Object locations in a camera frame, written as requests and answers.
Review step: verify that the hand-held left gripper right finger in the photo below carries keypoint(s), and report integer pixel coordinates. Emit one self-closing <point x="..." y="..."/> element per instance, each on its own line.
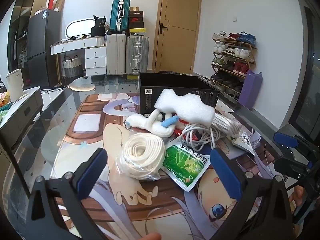
<point x="225" y="175"/>

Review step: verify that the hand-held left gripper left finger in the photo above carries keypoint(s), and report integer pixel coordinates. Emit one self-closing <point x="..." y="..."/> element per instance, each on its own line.
<point x="91" y="173"/>

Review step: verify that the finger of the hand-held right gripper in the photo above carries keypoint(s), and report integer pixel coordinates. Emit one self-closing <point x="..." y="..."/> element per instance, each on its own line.
<point x="287" y="166"/>
<point x="285" y="140"/>

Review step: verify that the green medicine packet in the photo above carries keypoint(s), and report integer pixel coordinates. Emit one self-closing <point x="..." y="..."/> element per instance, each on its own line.
<point x="185" y="165"/>

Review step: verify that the white foam block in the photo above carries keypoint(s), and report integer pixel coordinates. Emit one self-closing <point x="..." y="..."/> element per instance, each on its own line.
<point x="190" y="110"/>

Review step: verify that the black cardboard box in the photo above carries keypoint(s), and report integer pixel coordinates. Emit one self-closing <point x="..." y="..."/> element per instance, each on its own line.
<point x="150" y="97"/>

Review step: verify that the person's right hand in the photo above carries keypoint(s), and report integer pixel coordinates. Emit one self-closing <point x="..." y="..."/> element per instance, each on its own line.
<point x="297" y="197"/>

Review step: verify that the purple bag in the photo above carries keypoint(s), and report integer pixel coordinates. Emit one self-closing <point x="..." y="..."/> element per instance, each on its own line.
<point x="251" y="90"/>

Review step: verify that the red plastic packet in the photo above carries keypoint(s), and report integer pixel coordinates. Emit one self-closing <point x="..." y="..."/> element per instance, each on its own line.
<point x="180" y="131"/>

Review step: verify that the dark window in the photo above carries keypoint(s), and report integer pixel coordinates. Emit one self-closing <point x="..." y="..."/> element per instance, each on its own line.
<point x="306" y="80"/>

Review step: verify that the printed table mat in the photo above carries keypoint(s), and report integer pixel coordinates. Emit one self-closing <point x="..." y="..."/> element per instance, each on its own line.
<point x="155" y="205"/>

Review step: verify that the white round stool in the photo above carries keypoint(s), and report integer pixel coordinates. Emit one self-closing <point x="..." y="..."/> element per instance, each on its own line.
<point x="81" y="85"/>

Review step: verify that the wooden shoe rack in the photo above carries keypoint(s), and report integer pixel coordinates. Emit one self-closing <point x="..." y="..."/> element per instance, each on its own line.
<point x="251" y="57"/>

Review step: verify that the grey sideboard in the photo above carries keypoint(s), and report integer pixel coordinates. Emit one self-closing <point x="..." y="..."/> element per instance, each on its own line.
<point x="22" y="112"/>

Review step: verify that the group of assorted shoes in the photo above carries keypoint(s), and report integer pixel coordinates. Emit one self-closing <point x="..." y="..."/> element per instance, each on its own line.
<point x="232" y="52"/>

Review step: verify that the woven basket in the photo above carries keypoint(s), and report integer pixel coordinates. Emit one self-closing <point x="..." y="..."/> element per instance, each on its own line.
<point x="72" y="67"/>

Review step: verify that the colourful snack packets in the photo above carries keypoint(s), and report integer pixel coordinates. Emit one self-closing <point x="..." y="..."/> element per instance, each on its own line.
<point x="3" y="102"/>

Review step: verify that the white dresser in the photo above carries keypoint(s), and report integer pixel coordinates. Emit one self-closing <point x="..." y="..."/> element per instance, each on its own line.
<point x="95" y="60"/>

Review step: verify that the white countertop appliance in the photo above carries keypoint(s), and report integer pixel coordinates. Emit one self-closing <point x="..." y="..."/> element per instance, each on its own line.
<point x="15" y="85"/>

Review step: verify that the white suitcase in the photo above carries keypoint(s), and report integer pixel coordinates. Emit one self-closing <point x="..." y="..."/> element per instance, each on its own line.
<point x="116" y="55"/>

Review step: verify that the silver suitcase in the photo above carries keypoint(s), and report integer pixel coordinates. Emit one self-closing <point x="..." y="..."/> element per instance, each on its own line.
<point x="137" y="55"/>

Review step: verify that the black refrigerator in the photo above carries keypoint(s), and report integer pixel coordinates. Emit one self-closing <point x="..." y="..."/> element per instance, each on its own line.
<point x="42" y="42"/>

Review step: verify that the black bag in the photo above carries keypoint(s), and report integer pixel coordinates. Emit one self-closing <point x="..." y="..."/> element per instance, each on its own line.
<point x="97" y="31"/>

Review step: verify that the oval mirror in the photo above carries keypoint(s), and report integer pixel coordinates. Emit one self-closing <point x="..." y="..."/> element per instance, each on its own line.
<point x="80" y="27"/>

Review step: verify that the black yellow shoe box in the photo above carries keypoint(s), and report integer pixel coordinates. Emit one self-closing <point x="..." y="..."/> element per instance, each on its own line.
<point x="137" y="31"/>

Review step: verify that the tan wooden door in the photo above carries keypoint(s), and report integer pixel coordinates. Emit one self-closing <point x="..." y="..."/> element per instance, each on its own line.
<point x="180" y="30"/>

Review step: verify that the dark red shoe box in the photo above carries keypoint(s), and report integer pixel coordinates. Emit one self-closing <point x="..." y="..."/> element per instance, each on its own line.
<point x="136" y="22"/>

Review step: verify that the teal suitcase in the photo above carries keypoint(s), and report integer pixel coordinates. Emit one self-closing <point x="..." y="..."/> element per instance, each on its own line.
<point x="116" y="15"/>

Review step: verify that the dark glass display cabinet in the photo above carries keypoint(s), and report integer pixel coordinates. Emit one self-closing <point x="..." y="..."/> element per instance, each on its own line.
<point x="17" y="30"/>

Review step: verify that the flat cardboard box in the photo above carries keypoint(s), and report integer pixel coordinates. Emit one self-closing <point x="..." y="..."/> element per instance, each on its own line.
<point x="59" y="3"/>

